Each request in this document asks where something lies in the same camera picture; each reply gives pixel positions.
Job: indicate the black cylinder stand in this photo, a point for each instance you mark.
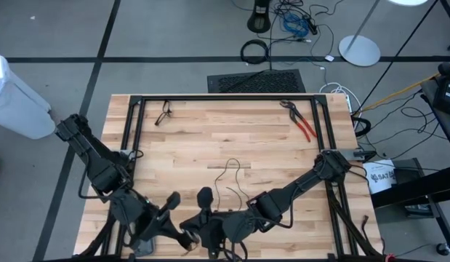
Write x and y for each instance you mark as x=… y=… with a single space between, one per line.
x=259 y=20

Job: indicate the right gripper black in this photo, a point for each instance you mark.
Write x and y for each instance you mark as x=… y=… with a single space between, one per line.
x=213 y=231

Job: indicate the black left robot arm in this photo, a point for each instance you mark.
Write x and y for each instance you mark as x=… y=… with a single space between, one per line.
x=97 y=163

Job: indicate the black power strip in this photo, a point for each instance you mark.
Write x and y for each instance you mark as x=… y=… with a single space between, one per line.
x=310 y=24

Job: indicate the black eyeglasses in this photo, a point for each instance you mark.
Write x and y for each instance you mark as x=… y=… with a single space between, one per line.
x=164 y=115

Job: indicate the thin black slanted pole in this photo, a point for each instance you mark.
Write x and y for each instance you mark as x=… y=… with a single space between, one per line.
x=399 y=53

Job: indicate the white power adapter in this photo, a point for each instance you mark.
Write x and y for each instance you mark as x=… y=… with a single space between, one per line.
x=329 y=58

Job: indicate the black floor vent mat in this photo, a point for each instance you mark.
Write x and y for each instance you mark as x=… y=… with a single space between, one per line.
x=257 y=82

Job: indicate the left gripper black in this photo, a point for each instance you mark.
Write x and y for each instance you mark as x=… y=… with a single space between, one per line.
x=155 y=222

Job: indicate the white lamp base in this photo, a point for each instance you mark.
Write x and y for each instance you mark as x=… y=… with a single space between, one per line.
x=359 y=51

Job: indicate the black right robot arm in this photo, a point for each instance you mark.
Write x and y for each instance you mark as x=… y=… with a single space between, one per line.
x=301 y=182

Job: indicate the black caster wheel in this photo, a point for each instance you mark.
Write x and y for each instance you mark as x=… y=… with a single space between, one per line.
x=443 y=249

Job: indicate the grey rectangular pouch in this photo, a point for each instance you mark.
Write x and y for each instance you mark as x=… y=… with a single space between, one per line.
x=146 y=250

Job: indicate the black side cart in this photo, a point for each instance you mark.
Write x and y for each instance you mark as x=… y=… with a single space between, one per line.
x=441 y=109

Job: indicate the white trash bin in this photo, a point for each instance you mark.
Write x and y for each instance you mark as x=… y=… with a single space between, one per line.
x=14 y=98

